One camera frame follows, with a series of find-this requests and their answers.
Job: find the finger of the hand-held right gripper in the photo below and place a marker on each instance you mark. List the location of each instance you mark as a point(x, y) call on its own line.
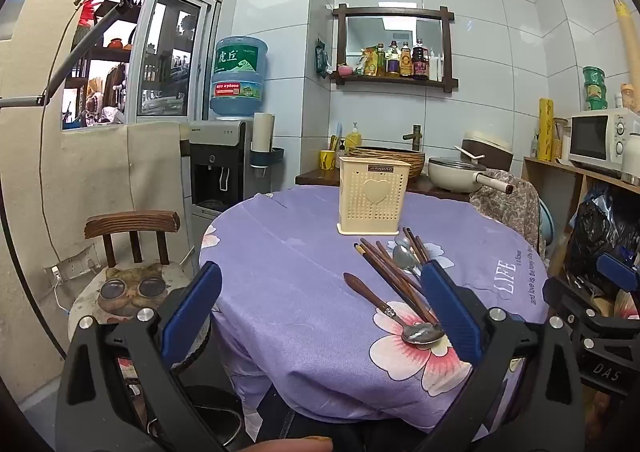
point(565, 299)
point(617, 272)

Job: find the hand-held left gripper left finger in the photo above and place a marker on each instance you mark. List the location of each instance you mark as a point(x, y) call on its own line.
point(192, 317)

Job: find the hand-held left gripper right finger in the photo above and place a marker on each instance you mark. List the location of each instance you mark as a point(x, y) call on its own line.
point(450, 312)

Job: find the silver metal spoon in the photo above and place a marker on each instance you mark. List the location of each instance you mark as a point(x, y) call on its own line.
point(402, 258)

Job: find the bundle of wooden chopsticks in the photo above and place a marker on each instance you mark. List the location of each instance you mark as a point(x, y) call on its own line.
point(382, 264)

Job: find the cream perforated utensil holder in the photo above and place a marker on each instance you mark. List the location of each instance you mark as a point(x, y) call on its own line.
point(372, 212)

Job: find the person's left hand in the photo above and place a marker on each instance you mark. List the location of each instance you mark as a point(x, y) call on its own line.
point(295, 446)

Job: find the black plastic bag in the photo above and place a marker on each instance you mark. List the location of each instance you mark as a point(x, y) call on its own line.
point(595, 227)

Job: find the blue plastic basin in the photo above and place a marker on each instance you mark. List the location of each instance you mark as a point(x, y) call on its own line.
point(546, 227)

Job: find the black round stool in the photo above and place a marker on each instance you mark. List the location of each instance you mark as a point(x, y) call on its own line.
point(215, 412)

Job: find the floral cloth covered chair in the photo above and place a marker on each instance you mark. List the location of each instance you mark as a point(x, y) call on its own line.
point(510, 212)

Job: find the purple floral tablecloth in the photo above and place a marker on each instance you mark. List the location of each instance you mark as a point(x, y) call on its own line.
point(290, 272)

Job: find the white kettle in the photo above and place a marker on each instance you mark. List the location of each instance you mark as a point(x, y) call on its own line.
point(632, 157)

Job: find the wooden shelf unit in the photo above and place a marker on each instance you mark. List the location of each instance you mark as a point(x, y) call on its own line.
point(542, 182)

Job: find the white power strip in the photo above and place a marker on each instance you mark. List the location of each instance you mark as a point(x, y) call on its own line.
point(75, 264)

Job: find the white microwave oven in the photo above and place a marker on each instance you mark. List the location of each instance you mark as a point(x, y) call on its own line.
point(612, 132)

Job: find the beige cloth cover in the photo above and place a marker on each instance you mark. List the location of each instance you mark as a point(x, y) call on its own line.
point(155, 172)

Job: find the woven basket basin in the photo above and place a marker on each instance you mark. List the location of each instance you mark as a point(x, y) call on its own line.
point(417, 162)

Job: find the yellow patterned roll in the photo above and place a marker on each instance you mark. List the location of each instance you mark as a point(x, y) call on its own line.
point(545, 132)

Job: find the brown and cream rice cooker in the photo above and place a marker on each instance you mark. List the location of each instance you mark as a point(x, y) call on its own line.
point(492, 152)

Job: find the yellow capped bottle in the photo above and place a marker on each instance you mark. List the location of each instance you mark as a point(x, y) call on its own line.
point(628, 97)

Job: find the grey water dispenser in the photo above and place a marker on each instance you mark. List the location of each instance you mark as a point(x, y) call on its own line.
point(220, 142)

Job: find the brass faucet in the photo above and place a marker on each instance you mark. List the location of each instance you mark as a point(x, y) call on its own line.
point(415, 137)

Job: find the stack of green cups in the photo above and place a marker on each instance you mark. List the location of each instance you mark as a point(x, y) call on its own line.
point(595, 89)

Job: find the dark wooden counter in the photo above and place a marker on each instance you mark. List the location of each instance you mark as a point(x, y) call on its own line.
point(315, 178)

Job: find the yellow mug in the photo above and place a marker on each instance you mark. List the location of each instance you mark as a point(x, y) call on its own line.
point(327, 161)

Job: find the white paper roll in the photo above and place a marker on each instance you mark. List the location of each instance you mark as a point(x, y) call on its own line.
point(262, 132)

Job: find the yellow soap bottle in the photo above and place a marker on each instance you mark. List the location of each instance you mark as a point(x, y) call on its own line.
point(353, 138)

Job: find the beige rolled mat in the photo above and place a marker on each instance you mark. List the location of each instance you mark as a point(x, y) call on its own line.
point(627, 42)

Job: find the blue water bottle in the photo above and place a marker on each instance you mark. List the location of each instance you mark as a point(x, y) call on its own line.
point(239, 82)

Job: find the row of condiment bottles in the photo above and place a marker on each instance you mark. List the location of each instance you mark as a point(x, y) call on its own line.
point(419, 63)

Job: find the small pink object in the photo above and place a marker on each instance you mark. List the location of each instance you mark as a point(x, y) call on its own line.
point(344, 69)

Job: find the green hanging packet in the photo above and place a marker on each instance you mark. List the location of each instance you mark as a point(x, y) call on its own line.
point(321, 59)

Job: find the red artificial flower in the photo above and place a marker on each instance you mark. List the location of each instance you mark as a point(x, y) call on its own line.
point(90, 12)

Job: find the aluminium frame window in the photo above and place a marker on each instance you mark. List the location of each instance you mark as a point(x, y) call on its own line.
point(142, 57)

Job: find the wooden wall shelf with mirror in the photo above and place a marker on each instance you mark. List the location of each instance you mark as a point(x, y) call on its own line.
point(390, 10)

